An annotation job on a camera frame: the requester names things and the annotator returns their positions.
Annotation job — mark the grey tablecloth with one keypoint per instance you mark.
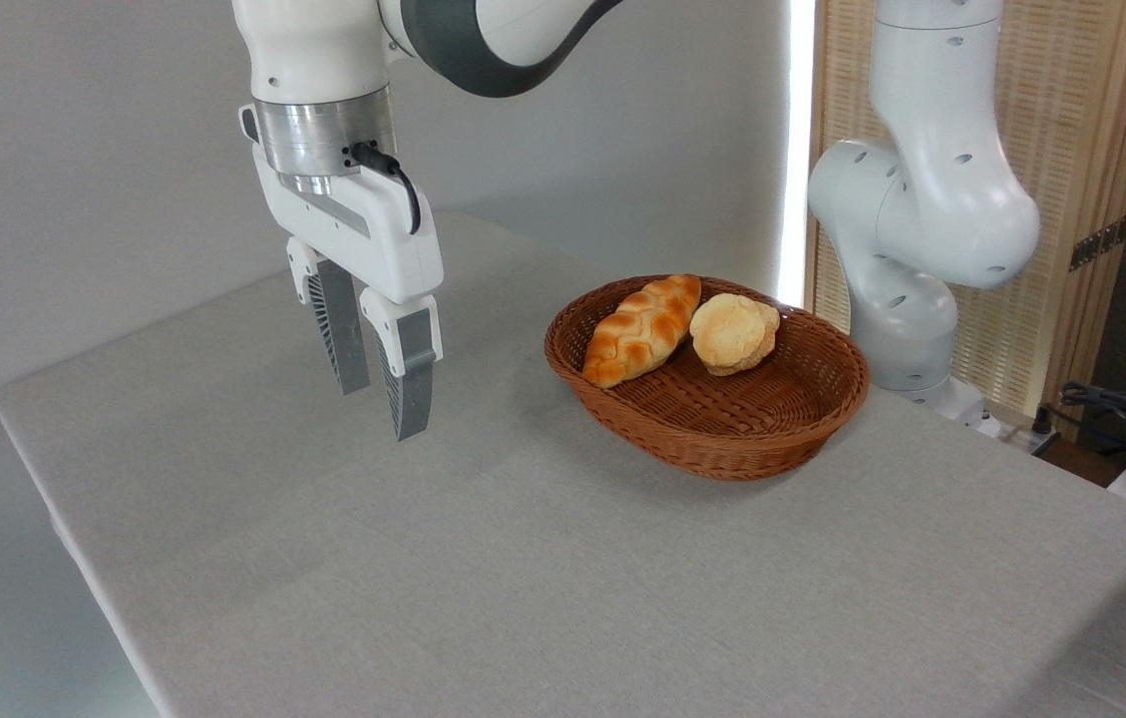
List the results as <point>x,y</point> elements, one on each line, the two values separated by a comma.
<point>423,558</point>

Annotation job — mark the wooden folding screen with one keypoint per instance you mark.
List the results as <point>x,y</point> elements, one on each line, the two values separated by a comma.
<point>1081,120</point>

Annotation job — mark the bright vertical light strip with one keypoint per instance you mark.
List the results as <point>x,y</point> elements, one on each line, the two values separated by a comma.
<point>797,150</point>

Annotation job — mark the braided golden bread loaf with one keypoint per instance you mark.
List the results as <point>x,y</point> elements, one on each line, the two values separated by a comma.
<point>642,329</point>

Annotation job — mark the white power strip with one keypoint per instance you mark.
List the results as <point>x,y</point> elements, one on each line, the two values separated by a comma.
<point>1021,437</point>

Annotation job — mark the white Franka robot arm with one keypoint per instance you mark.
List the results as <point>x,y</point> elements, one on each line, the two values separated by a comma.
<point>922,199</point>

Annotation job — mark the brown wicker basket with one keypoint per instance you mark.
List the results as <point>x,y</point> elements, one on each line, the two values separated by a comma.
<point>722,419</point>

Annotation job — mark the dark metal screen hinge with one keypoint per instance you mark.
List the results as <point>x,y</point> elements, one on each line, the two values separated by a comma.
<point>1101,242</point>

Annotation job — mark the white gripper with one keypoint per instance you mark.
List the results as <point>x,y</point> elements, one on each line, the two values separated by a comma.
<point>378,234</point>

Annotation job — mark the round pale bread bun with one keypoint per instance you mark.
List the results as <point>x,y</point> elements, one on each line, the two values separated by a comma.
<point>734,332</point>

